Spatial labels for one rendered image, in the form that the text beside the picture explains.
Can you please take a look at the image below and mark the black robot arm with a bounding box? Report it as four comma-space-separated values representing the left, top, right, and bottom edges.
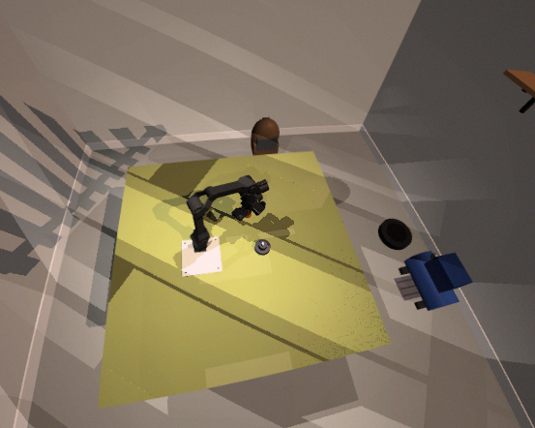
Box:
187, 175, 269, 253

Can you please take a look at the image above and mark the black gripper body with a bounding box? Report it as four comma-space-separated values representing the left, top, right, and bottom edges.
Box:
231, 194, 263, 221

